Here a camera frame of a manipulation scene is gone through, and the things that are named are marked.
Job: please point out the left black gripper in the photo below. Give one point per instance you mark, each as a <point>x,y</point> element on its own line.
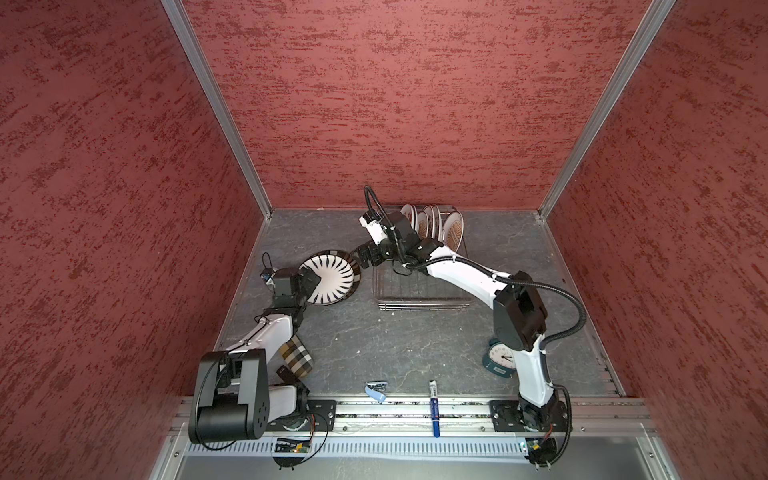
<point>308,285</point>

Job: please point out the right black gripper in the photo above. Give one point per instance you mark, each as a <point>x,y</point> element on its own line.
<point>374,249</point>

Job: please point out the blue white striped plate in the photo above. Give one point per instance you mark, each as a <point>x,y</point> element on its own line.
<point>331,278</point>

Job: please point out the white watermelon pattern plate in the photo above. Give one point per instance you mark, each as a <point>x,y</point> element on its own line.
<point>410,213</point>

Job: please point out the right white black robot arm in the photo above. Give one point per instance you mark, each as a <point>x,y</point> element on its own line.
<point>518,311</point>

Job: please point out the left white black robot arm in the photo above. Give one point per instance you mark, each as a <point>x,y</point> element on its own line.
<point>233,399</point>

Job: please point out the brown patterned plate in rack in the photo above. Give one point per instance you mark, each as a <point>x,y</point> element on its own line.
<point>424,222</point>

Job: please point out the white plate in rack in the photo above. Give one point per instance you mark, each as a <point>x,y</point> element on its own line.
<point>437,223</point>

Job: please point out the plaid fabric pouch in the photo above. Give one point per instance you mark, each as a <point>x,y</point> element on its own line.
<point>297,357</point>

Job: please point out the rearmost brown rim plate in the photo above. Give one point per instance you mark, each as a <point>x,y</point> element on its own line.
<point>453,230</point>

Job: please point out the light blue clip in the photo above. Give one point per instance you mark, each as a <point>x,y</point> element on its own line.
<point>376,390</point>

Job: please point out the blue marker pen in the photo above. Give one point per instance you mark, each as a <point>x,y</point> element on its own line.
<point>434,408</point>

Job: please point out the left small circuit board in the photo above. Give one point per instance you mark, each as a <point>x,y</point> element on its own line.
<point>291,446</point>

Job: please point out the small circuit board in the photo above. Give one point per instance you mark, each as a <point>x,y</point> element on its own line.
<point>291,446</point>
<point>541,452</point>

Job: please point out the green alarm clock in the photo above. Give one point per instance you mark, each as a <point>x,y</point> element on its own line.
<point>499,359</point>

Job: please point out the right small circuit board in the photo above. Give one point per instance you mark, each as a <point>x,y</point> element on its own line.
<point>541,452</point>

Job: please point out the metal wire dish rack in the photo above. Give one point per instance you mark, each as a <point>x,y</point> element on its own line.
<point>416,291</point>

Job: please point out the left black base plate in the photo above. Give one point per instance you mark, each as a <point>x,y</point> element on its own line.
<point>317,414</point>

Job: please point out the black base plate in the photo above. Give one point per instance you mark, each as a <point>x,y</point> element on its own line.
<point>515,416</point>
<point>317,414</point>

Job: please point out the aluminium front rail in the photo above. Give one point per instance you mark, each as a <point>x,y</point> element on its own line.
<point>470,416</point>

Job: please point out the white slotted cable duct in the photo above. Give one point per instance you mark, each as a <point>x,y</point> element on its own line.
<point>482,449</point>

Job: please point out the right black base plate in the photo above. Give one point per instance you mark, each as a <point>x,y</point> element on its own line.
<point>515,416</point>

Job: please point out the left aluminium corner post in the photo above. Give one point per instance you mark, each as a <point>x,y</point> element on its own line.
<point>184,31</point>

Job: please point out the aluminium corner post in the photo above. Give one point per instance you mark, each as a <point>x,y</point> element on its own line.
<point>647,29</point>
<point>184,31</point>

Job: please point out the right aluminium corner post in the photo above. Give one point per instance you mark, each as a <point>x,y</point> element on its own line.
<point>647,29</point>

